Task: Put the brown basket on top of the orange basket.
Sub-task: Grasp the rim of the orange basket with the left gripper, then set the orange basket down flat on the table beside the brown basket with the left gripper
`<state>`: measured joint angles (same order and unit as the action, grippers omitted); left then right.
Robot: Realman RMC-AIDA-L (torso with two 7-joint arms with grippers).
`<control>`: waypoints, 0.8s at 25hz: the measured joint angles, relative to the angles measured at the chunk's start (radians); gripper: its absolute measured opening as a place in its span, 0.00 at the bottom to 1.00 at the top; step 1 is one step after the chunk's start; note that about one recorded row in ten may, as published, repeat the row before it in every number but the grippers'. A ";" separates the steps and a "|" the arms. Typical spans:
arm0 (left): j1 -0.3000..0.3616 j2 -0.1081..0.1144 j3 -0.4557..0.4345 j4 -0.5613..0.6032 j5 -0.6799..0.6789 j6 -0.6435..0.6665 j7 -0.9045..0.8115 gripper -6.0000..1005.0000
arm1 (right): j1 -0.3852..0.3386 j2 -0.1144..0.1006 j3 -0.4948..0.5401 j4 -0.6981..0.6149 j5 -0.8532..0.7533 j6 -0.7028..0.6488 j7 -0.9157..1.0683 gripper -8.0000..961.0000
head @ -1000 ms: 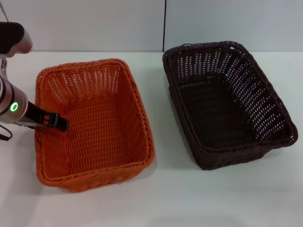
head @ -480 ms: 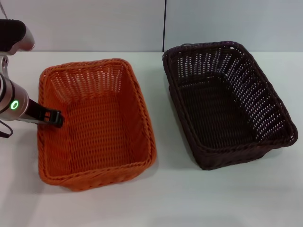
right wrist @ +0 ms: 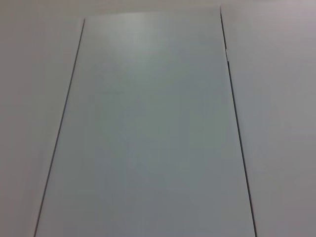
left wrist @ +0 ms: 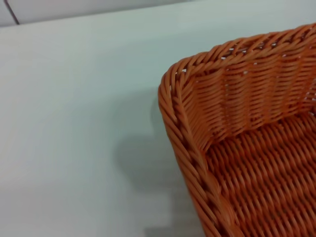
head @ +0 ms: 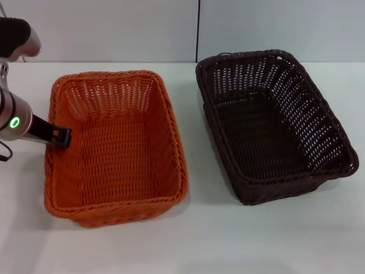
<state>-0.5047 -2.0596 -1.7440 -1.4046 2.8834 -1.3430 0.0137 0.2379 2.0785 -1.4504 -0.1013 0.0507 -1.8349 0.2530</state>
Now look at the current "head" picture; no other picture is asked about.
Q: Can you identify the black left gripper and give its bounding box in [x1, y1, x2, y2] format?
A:
[29, 114, 72, 149]

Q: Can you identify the orange woven plastic basket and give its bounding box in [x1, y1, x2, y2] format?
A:
[44, 69, 189, 228]

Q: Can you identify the dark brown woven basket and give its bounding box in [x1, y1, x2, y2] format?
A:
[195, 49, 360, 206]

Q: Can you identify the thin black cable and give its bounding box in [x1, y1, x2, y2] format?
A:
[0, 139, 14, 162]

